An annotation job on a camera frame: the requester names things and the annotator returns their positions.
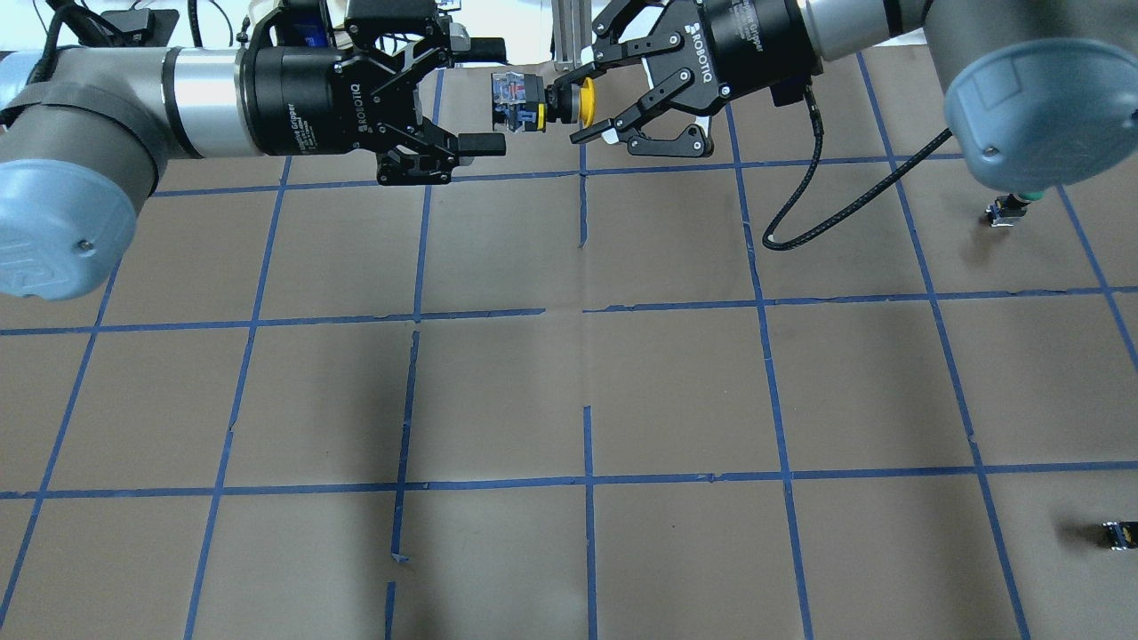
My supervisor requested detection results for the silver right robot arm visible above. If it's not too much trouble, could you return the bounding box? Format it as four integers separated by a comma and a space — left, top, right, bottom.
556, 1, 1137, 192

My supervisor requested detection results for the aluminium frame post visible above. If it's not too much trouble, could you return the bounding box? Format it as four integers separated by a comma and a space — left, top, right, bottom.
549, 0, 594, 72

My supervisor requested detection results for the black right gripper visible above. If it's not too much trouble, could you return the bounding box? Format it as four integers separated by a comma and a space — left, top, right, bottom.
553, 1, 820, 158

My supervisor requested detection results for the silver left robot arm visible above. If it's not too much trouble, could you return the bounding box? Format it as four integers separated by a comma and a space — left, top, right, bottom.
1, 1, 508, 300

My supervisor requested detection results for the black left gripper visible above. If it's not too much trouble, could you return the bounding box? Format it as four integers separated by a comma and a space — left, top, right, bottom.
241, 18, 508, 183

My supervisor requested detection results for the yellow push button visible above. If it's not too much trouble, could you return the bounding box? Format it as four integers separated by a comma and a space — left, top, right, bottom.
489, 69, 597, 132

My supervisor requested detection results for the black braided camera cable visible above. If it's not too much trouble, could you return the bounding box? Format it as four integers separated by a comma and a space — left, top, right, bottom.
762, 84, 954, 252

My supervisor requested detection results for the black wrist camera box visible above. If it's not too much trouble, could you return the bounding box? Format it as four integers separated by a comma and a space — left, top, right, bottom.
769, 76, 813, 107

